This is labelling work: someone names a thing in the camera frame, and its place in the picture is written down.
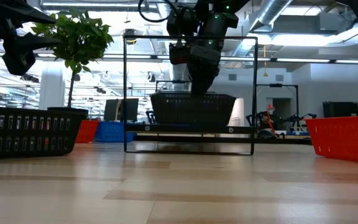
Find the red white background object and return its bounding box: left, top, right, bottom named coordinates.
left=265, top=104, right=275, bottom=135

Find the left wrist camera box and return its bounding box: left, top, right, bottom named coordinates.
left=2, top=49, right=37, bottom=77

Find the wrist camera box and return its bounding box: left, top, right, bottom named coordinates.
left=2, top=49, right=37, bottom=77
left=168, top=40, right=191, bottom=66

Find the black metal shelf rack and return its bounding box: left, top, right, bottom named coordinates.
left=123, top=35, right=259, bottom=156

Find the black background equipment rack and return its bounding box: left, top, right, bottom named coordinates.
left=323, top=101, right=358, bottom=118

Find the black computer monitor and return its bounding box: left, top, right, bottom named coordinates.
left=104, top=98, right=140, bottom=123

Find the background robot station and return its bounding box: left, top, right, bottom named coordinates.
left=246, top=104, right=318, bottom=139

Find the black ceiling device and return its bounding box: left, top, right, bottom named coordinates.
left=122, top=27, right=140, bottom=45

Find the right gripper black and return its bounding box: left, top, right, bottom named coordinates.
left=186, top=34, right=229, bottom=95

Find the ceiling light rail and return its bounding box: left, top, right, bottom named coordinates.
left=0, top=51, right=358, bottom=65

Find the black table border rail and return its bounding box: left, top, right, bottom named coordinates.
left=134, top=134, right=313, bottom=146

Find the green leafy indoor tree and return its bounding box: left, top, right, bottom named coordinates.
left=31, top=8, right=114, bottom=109

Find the white building pillar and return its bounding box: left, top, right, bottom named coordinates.
left=38, top=61, right=66, bottom=110

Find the black slotted plastic basket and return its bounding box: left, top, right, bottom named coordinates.
left=0, top=105, right=88, bottom=159
left=149, top=91, right=237, bottom=126

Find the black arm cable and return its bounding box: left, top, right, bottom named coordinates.
left=137, top=0, right=180, bottom=24

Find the blue slotted plastic basket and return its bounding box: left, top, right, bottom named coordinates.
left=94, top=121, right=135, bottom=144

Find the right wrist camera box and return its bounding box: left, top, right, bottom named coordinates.
left=168, top=40, right=191, bottom=66

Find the silver spiral ceiling duct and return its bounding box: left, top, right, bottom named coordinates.
left=237, top=0, right=294, bottom=60

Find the yellow hanging cord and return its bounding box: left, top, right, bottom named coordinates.
left=262, top=45, right=269, bottom=78

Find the black background frame stand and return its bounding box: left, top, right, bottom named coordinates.
left=255, top=83, right=300, bottom=125
left=155, top=80, right=195, bottom=94

